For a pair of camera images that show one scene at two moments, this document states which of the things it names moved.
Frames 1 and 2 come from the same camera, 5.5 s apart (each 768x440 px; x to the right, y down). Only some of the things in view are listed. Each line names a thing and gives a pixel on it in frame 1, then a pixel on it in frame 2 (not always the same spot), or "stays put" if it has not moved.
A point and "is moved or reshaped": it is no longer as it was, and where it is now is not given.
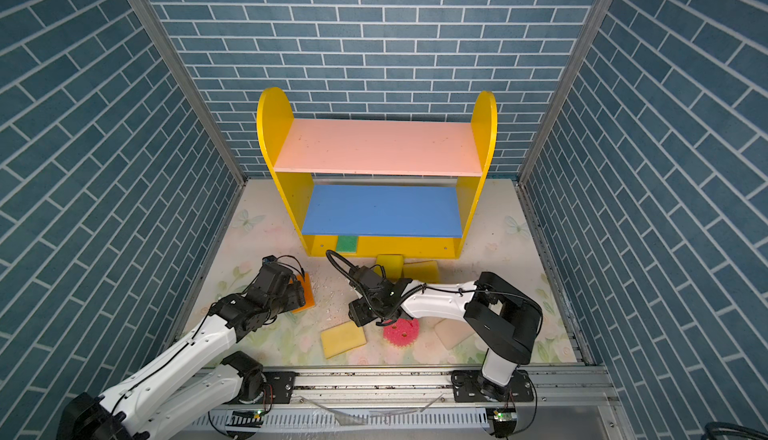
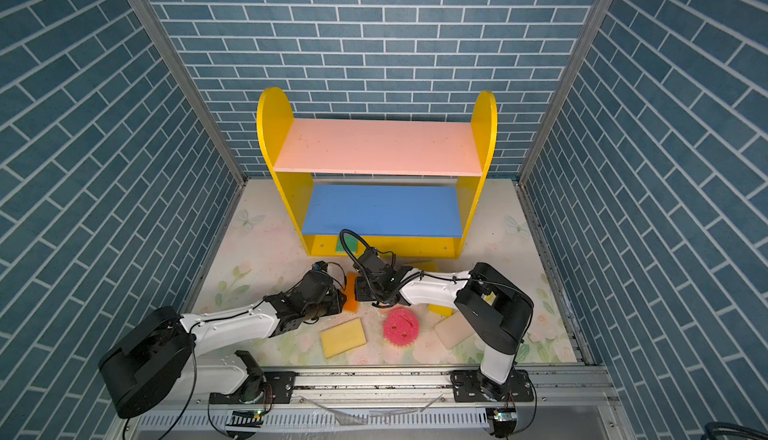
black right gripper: (355, 312) → (359, 294)
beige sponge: (453, 332) stays put
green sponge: (347, 244) stays put
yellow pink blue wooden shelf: (404, 189) stays put
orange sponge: (308, 291) is moved or reshaped
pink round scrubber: (403, 333) stays put
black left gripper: (296, 293) → (337, 298)
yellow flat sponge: (342, 338) stays put
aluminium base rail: (371, 389) stays put
